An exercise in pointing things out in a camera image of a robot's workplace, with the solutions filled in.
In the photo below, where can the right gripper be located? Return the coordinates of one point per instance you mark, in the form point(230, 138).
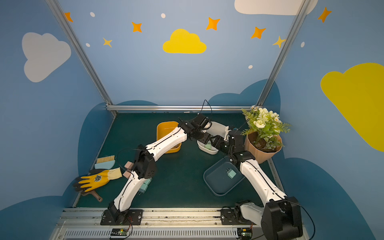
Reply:
point(218, 141)

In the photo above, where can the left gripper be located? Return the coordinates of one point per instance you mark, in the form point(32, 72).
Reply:
point(202, 135)

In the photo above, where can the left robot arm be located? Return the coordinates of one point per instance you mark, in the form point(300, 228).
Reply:
point(144, 166)

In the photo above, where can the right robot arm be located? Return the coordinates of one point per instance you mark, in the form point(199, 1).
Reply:
point(280, 216)

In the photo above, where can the white storage box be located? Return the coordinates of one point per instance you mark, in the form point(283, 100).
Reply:
point(215, 129)

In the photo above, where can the yellow storage box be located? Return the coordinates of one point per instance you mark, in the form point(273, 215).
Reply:
point(164, 129)

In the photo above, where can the clear blue storage box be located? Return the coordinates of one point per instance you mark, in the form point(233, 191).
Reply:
point(217, 180)

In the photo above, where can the potted artificial plant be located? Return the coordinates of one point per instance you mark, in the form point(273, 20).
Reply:
point(263, 139)

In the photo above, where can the blue plug right pile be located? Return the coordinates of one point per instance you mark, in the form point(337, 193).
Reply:
point(148, 181)

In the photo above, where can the pink plug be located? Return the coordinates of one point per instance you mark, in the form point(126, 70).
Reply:
point(129, 166)
point(127, 174)

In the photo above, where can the blue plug bottom middle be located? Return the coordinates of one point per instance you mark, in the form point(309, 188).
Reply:
point(143, 188)

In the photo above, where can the yellow work glove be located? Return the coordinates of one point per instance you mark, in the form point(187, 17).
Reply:
point(96, 179)

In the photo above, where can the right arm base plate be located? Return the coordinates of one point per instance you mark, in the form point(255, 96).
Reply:
point(234, 217)

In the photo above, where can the aluminium frame rail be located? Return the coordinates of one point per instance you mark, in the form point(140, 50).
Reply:
point(189, 108)

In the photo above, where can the brush with blue handle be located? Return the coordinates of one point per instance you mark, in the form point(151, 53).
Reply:
point(105, 163)

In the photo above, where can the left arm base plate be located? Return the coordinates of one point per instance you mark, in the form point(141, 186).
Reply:
point(129, 217)

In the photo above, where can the wooden handle tool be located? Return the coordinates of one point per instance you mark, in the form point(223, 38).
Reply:
point(94, 194)

